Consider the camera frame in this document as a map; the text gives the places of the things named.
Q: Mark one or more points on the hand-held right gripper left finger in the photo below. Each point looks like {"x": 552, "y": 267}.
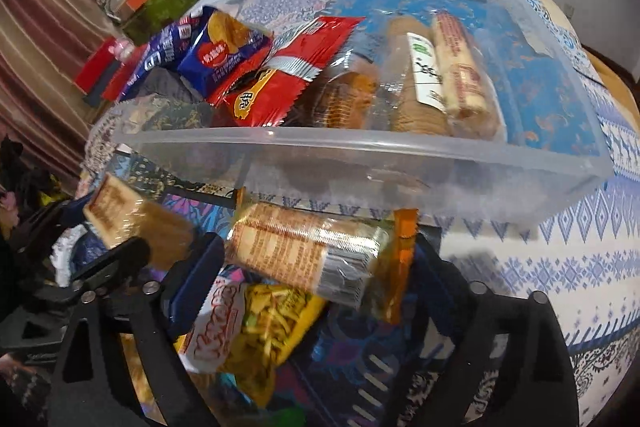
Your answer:
{"x": 195, "y": 277}

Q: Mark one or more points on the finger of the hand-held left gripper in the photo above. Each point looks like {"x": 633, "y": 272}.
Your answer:
{"x": 75, "y": 214}
{"x": 125, "y": 257}

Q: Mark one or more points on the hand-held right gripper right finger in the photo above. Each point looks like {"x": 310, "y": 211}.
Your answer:
{"x": 450, "y": 307}

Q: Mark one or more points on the cream biscuit pack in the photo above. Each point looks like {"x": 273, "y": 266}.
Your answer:
{"x": 135, "y": 212}
{"x": 465, "y": 77}

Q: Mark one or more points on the orange-ended cracker pack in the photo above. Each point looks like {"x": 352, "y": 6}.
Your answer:
{"x": 300, "y": 252}

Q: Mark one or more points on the clear plastic storage container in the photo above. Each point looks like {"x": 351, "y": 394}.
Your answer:
{"x": 450, "y": 167}

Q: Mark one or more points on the blue white snack packet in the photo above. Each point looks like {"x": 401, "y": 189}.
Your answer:
{"x": 160, "y": 57}

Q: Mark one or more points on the blue chips snack packet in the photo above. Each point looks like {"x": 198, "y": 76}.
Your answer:
{"x": 220, "y": 52}

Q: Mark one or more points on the red snack packet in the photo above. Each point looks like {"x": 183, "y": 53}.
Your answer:
{"x": 280, "y": 72}

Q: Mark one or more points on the clear round biscuit pack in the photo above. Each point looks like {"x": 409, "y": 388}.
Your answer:
{"x": 345, "y": 97}

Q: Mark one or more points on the pile of snack packets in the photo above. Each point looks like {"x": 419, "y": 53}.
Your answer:
{"x": 420, "y": 72}

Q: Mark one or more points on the white yellow snack packet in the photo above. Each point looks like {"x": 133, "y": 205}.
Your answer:
{"x": 260, "y": 332}

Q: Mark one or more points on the patchwork printed quilt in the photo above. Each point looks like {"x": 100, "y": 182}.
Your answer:
{"x": 575, "y": 232}

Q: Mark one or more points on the red box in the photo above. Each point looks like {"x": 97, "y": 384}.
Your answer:
{"x": 95, "y": 64}

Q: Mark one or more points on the striped brown curtain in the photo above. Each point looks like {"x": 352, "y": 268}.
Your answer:
{"x": 40, "y": 32}

